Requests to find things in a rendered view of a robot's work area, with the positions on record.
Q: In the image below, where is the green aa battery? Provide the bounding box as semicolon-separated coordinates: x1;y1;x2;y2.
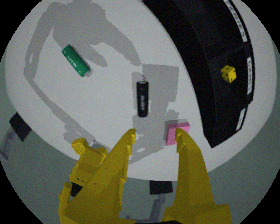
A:
61;44;90;77

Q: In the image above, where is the pink flat pad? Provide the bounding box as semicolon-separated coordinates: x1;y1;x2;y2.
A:
166;122;190;146

